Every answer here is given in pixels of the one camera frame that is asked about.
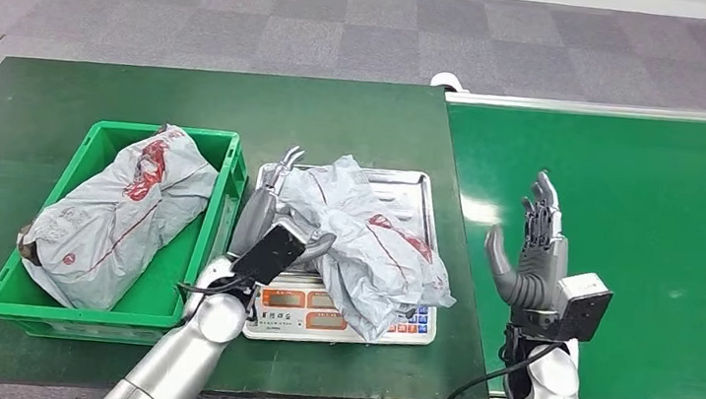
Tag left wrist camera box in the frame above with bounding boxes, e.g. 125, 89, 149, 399
229, 216, 311, 294

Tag grey package thin red lines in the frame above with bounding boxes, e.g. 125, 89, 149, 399
263, 147, 472, 353

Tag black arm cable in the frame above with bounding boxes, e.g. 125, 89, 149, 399
442, 329, 570, 399
175, 269, 256, 303

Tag white scale with steel tray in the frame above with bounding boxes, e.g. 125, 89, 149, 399
238, 154, 455, 360

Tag grey package large red print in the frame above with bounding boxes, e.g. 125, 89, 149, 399
9, 109, 225, 324

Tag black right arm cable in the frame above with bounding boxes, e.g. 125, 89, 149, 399
442, 329, 570, 399

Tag green plastic crate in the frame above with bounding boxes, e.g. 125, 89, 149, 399
0, 107, 253, 358

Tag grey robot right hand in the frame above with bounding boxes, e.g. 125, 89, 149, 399
478, 165, 579, 315

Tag green conveyor belt machine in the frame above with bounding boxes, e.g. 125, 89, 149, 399
412, 80, 706, 399

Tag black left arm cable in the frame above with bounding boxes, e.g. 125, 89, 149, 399
175, 269, 256, 303

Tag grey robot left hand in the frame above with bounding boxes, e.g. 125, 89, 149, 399
228, 139, 347, 268

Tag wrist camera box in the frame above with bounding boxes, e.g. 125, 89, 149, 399
229, 216, 311, 294
549, 269, 616, 348

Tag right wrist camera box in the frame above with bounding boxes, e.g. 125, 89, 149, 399
549, 269, 616, 348

